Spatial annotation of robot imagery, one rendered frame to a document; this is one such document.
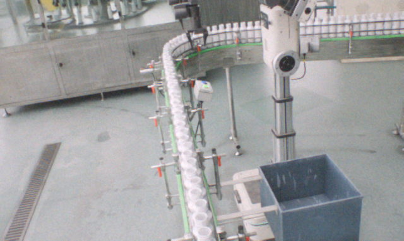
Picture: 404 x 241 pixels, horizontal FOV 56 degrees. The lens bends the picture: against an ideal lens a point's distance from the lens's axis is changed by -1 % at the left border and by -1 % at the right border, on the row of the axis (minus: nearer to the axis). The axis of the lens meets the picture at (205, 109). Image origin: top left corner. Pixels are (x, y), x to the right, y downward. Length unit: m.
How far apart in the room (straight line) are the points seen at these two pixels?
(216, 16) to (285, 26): 4.80
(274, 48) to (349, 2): 3.46
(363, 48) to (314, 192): 1.75
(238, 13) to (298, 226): 5.76
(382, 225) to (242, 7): 4.95
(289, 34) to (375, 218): 1.44
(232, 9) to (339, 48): 3.89
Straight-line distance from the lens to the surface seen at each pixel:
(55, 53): 5.08
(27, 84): 5.29
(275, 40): 2.15
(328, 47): 3.28
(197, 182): 1.27
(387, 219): 2.93
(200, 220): 1.13
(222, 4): 6.89
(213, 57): 3.24
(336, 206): 1.51
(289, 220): 1.47
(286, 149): 2.51
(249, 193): 2.64
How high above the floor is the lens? 1.88
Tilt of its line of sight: 25 degrees down
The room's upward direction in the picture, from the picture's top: 7 degrees counter-clockwise
